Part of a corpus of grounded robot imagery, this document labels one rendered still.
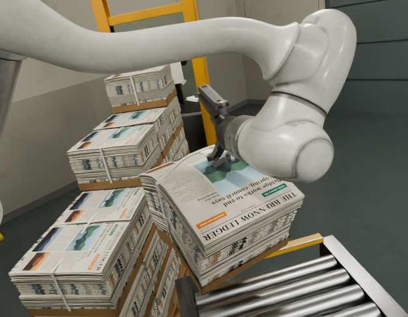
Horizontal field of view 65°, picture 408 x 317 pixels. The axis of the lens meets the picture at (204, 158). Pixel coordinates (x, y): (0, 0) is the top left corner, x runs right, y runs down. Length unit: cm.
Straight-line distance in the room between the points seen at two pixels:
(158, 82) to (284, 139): 162
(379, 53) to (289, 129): 411
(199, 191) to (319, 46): 42
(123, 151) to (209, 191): 86
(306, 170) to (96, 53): 35
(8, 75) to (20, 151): 296
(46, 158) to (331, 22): 348
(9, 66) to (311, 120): 59
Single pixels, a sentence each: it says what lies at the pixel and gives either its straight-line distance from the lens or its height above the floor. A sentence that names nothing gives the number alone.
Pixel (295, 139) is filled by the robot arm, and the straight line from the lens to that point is 49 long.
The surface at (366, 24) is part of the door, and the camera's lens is 459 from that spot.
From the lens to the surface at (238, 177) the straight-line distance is 81.
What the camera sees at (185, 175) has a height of 118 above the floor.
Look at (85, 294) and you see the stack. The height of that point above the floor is 72.
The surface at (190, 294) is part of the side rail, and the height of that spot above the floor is 80.
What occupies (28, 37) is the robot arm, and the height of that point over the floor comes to 156.
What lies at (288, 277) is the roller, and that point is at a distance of 106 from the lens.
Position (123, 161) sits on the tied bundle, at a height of 98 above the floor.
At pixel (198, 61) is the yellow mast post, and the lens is 251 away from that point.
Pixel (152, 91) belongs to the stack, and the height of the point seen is 117.
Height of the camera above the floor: 155
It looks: 24 degrees down
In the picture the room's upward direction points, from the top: 11 degrees counter-clockwise
